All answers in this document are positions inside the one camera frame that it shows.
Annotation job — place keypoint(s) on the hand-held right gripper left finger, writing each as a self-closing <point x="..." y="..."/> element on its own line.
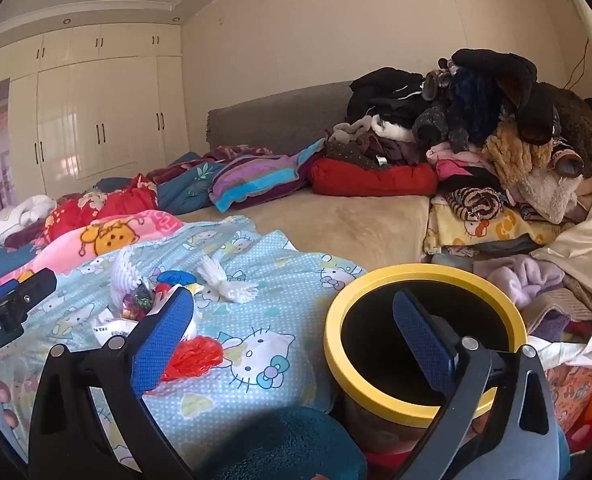
<point x="161" y="340"/>

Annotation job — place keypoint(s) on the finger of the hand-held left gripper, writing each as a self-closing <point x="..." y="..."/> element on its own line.
<point x="38" y="287"/>

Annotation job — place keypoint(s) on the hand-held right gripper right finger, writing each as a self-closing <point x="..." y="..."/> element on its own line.
<point x="423" y="340"/>

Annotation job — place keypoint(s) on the red plastic bag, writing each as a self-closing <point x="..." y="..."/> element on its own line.
<point x="196" y="357"/>

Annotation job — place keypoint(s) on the red candy tube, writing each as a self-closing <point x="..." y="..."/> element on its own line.
<point x="162" y="289"/>

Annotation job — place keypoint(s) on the white paper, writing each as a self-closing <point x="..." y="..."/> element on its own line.
<point x="111" y="327"/>

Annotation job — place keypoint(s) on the blue rubber glove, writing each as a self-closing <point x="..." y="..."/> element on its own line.
<point x="176" y="278"/>

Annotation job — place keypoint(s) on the yellow rimmed black bin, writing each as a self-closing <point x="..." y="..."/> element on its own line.
<point x="415" y="271"/>

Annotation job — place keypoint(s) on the white bow shaped foam net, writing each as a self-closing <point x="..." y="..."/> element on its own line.
<point x="231" y="290"/>

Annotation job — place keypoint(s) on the pink bear print blanket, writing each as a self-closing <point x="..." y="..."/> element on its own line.
<point x="101" y="242"/>

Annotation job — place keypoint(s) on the cat print light blue blanket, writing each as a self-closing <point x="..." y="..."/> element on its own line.
<point x="266" y="350"/>

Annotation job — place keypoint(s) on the red floral blanket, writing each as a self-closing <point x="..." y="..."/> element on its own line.
<point x="116" y="205"/>

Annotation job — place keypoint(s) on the lilac fleece cloth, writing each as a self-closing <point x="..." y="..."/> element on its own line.
<point x="525" y="277"/>

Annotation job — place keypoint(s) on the yellow cartoon blanket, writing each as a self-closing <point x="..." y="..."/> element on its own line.
<point x="505" y="230"/>

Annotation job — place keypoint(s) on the tiger striped cloth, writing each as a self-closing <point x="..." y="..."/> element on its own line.
<point x="475" y="205"/>

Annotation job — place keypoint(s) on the blue leaf print quilt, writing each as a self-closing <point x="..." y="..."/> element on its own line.
<point x="186" y="185"/>

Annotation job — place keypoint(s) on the teal clothing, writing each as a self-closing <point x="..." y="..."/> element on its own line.
<point x="286" y="445"/>

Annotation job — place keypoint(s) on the orange floral cloth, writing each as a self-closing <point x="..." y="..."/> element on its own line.
<point x="580" y="390"/>

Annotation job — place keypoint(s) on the pink cloth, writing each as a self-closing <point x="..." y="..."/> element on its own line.
<point x="455" y="160"/>

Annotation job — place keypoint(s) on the cream wardrobe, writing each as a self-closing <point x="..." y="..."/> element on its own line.
<point x="101" y="110"/>

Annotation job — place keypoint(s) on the purple striped blanket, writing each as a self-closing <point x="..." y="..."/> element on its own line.
<point x="261" y="175"/>

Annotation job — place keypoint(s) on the cream satin curtain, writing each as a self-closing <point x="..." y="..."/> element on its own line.
<point x="590" y="240"/>

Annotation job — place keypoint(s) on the white fleece cloth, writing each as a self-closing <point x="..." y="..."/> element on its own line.
<point x="555" y="195"/>

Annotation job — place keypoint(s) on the brown dotted cloth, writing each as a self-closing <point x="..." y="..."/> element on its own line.
<point x="360" y="152"/>

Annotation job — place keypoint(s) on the maroon blanket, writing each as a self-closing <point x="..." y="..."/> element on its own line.
<point x="236" y="152"/>

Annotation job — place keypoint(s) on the tan fuzzy cloth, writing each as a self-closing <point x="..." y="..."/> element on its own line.
<point x="510" y="157"/>

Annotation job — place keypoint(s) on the cream fluffy cloth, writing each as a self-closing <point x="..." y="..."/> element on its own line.
<point x="385" y="130"/>

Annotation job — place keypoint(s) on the grey speckled cloth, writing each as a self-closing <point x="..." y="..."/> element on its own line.
<point x="435" y="120"/>

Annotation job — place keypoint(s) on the navy fluffy cloth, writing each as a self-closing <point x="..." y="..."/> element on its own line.
<point x="475" y="100"/>

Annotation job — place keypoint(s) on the grey quilted headboard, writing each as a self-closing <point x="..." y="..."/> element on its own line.
<point x="276" y="120"/>

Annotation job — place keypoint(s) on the black jacket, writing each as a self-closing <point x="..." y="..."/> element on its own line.
<point x="380" y="92"/>

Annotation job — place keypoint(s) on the brown plush cloth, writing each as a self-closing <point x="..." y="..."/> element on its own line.
<point x="580" y="130"/>

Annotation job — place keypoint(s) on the black fleece cloth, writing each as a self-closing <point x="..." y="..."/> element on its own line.
<point x="515" y="75"/>

